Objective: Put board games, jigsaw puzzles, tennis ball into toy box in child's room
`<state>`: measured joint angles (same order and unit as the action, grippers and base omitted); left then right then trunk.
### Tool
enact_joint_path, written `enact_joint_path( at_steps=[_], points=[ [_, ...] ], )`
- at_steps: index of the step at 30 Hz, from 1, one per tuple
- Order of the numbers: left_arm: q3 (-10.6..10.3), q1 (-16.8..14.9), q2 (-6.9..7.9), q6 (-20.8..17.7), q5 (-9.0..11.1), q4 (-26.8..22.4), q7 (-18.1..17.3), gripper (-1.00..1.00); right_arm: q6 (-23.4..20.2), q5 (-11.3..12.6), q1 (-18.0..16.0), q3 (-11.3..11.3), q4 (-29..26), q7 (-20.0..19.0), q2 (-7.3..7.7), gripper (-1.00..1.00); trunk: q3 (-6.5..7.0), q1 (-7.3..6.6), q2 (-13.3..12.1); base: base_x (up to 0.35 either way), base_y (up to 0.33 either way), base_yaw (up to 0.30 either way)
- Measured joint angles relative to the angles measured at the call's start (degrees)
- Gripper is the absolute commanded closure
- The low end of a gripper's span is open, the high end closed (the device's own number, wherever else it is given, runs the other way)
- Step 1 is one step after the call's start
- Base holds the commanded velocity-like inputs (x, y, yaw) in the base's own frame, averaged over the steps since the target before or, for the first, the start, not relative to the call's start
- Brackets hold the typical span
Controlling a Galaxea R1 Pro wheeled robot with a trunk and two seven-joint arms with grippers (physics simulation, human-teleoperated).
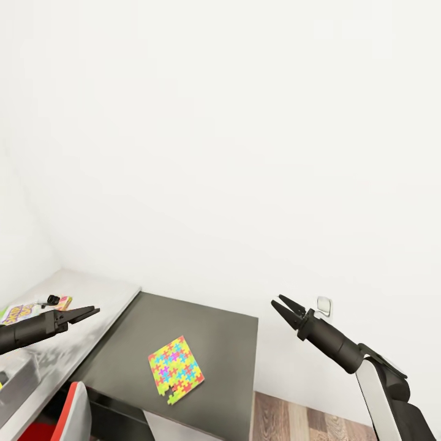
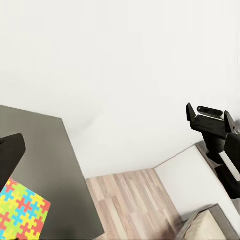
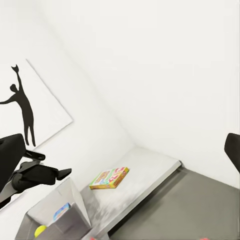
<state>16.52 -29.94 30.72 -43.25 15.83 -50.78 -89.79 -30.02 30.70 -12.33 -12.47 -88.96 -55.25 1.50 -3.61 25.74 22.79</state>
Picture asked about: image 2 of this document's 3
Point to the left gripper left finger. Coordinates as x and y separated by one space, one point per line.
12 150

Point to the bed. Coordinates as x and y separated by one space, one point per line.
211 223

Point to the jigsaw puzzle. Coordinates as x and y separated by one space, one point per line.
22 212

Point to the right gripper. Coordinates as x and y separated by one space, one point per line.
214 131

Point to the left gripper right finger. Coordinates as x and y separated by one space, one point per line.
232 149

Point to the desk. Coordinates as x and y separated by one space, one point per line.
50 169

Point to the fixed window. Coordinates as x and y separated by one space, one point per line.
203 148

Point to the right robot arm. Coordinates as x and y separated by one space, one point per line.
215 125

